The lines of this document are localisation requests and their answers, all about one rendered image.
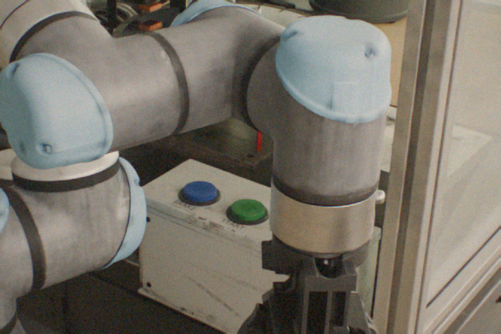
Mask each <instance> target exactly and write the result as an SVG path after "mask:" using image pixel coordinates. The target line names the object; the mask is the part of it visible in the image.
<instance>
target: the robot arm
mask: <svg viewBox="0 0 501 334"><path fill-rule="evenodd" d="M390 65H391V46H390V44H389V41H388V38H387V37H386V35H384V33H383V32H381V31H380V30H379V29H378V28H377V27H375V26H373V25H371V24H369V23H367V22H363V21H360V20H348V19H345V18H344V17H339V16H315V17H309V18H305V19H300V20H297V21H295V22H293V23H291V24H290V25H288V26H287V27H286V28H285V27H283V26H281V25H278V24H277V23H275V22H272V21H270V20H268V19H266V18H264V17H263V15H262V14H260V13H257V12H256V11H255V10H252V9H250V8H249V7H245V6H242V5H239V4H231V3H230V2H228V1H225V0H200V1H196V2H194V4H191V5H190V6H189V7H188V8H187V9H185V10H184V11H183V12H182V13H179V14H178V15H177V17H176V18H175V19H174V21H173V22H172V24H171V26H170V27H169V28H162V29H158V31H152V32H146V33H142V34H136V35H132V36H128V37H121V38H117V39H116V38H113V37H111V35H109V34H108V33H107V31H106V29H105V28H104V27H103V26H102V25H101V23H100V22H99V21H98V20H97V19H96V18H95V16H94V15H93V14H92V12H91V11H90V10H89V8H88V7H87V5H86V0H0V67H1V69H3V70H2V71H1V73H0V122H1V127H3V128H4V129H5V130H6V132H7V137H8V142H9V144H10V146H11V148H12V149H13V151H14V153H15V154H16V155H17V156H16V157H14V158H13V160H12V161H11V163H10V168H11V174H12V178H13V185H12V186H9V187H6V188H3V189H1V188H0V334H26V332H25V331H24V328H23V326H22V324H21V322H20V320H19V319H18V312H17V304H16V299H17V298H18V297H21V296H23V295H26V294H30V293H32V292H35V291H39V290H41V289H45V287H48V286H52V285H54V284H57V283H61V282H63V281H65V280H70V279H72V278H74V277H78V276H80V275H82V274H85V273H87V272H90V271H93V270H94V271H97V270H101V269H104V268H106V267H108V266H110V265H112V264H113V263H114V262H118V260H120V259H123V258H126V257H128V256H130V255H131V254H132V253H133V252H134V251H135V250H136V249H137V248H138V246H139V244H140V242H141V241H142V237H143V235H144V231H145V223H146V205H145V196H144V192H143V188H142V187H141V186H139V176H138V174H136V172H135V171H134V169H133V167H132V166H131V164H130V163H129V162H128V161H127V160H125V159H122V158H121V157H119V153H118V151H120V150H122V149H126V148H130V147H133V146H136V145H141V144H145V143H147V142H153V141H156V140H158V139H160V138H163V137H167V136H171V135H176V134H179V133H184V132H187V131H190V130H195V129H198V128H201V127H206V126H209V125H212V124H214V123H216V122H222V121H224V120H228V119H238V120H240V121H242V122H244V123H245V124H247V125H248V126H249V127H252V128H253V129H254V130H256V131H258V132H260V133H263V134H265V135H267V136H270V137H271V138H273V140H274V163H273V174H272V175H271V197H270V213H269V225H270V228H271V231H273V236H272V237H271V240H264V241H262V268H263V269H266V270H269V271H275V274H278V275H285V276H287V277H289V278H288V279H287V280H285V281H284V282H273V288H272V289H270V290H269V291H267V292H266V293H264V294H263V295H262V304H261V303H256V305H255V308H254V310H253V312H252V313H251V314H250V316H249V317H248V318H247V319H246V321H244V322H243V323H242V325H241V326H240V328H239V331H238V332H237V334H378V332H377V330H376V326H375V323H374V322H373V320H372V319H371V317H370V316H369V314H368V313H367V312H366V311H365V308H364V304H363V302H362V300H361V298H360V294H359V292H356V284H357V277H358V274H357V271H356V268H357V267H359V266H360V265H361V264H362V263H363V262H364V261H365V260H366V258H368V254H369V249H370V241H371V236H372V234H373V229H374V217H375V210H374V208H375V204H382V203H383V202H384V201H385V193H384V191H382V190H377V188H378V185H379V172H380V171H381V164H382V150H383V143H384V135H385V122H386V115H387V109H388V107H389V104H390V101H391V85H390V82H389V80H390Z"/></svg>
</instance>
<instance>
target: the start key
mask: <svg viewBox="0 0 501 334"><path fill-rule="evenodd" d="M230 214H231V215H232V216H233V217H235V218H237V219H240V221H256V220H257V219H260V218H262V217H263V216H264V215H265V205H264V204H263V203H262V202H261V201H257V200H254V199H248V198H247V199H240V200H237V201H235V202H233V204H231V206H230Z"/></svg>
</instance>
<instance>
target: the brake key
mask: <svg viewBox="0 0 501 334"><path fill-rule="evenodd" d="M183 196H184V198H186V199H188V200H190V201H196V202H204V201H211V200H212V199H214V198H215V197H216V187H215V186H214V185H213V184H212V183H209V182H206V181H195V182H191V183H187V184H186V185H185V186H184V188H183Z"/></svg>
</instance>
